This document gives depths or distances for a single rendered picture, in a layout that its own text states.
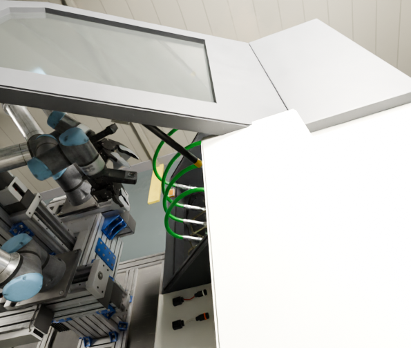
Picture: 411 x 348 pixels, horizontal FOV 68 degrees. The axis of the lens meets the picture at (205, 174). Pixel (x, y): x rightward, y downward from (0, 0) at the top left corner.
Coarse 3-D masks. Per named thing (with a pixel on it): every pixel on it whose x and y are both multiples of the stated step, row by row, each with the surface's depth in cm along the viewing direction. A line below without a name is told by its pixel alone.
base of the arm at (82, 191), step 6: (84, 180) 162; (78, 186) 157; (84, 186) 160; (90, 186) 164; (66, 192) 158; (72, 192) 157; (78, 192) 158; (84, 192) 160; (72, 198) 159; (78, 198) 159; (84, 198) 160; (72, 204) 161; (78, 204) 160
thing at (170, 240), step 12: (180, 192) 167; (168, 204) 151; (180, 216) 153; (180, 228) 147; (168, 240) 133; (180, 240) 142; (168, 252) 128; (180, 252) 137; (168, 264) 123; (180, 264) 132; (168, 276) 119
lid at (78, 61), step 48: (0, 0) 104; (0, 48) 77; (48, 48) 83; (96, 48) 91; (144, 48) 100; (192, 48) 111; (240, 48) 118; (0, 96) 60; (48, 96) 61; (96, 96) 64; (144, 96) 68; (192, 96) 78; (240, 96) 79
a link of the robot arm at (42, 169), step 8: (48, 144) 99; (40, 152) 95; (48, 152) 93; (56, 152) 93; (32, 160) 92; (40, 160) 91; (48, 160) 92; (56, 160) 93; (64, 160) 94; (32, 168) 91; (40, 168) 91; (48, 168) 92; (56, 168) 94; (64, 168) 96; (40, 176) 92; (48, 176) 94
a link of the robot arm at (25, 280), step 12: (0, 252) 99; (0, 264) 98; (12, 264) 100; (24, 264) 103; (36, 264) 108; (0, 276) 98; (12, 276) 99; (24, 276) 101; (36, 276) 104; (12, 288) 99; (24, 288) 102; (36, 288) 105; (12, 300) 102
